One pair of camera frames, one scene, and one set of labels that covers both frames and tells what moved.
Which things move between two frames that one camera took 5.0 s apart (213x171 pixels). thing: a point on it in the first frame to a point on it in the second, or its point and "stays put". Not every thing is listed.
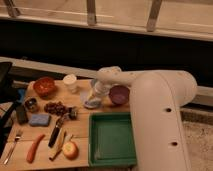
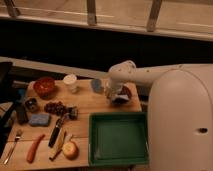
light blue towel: (93, 103) to (121, 96)
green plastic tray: (111, 139) stays put
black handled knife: (55, 131) stays put
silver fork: (16, 139) stays put
